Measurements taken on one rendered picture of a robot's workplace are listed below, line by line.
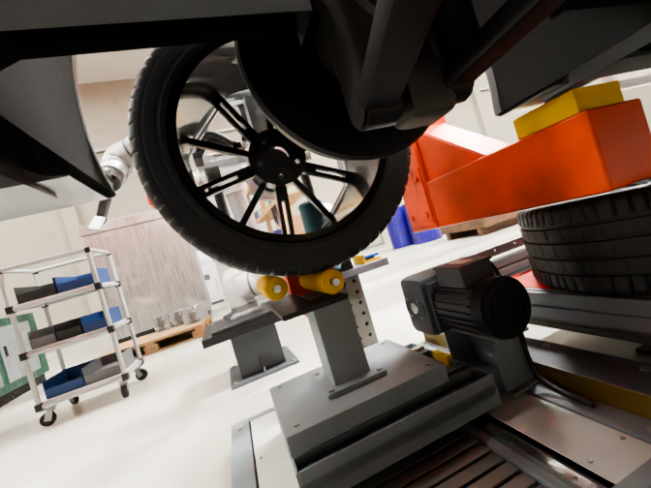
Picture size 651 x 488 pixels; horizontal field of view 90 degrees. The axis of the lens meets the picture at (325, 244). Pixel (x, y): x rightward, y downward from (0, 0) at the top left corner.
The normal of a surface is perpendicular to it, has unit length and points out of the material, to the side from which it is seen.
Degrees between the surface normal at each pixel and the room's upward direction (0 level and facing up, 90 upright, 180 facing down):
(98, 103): 90
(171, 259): 90
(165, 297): 90
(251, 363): 90
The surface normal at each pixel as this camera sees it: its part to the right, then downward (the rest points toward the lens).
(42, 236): 0.30, -0.09
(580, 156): -0.91, 0.28
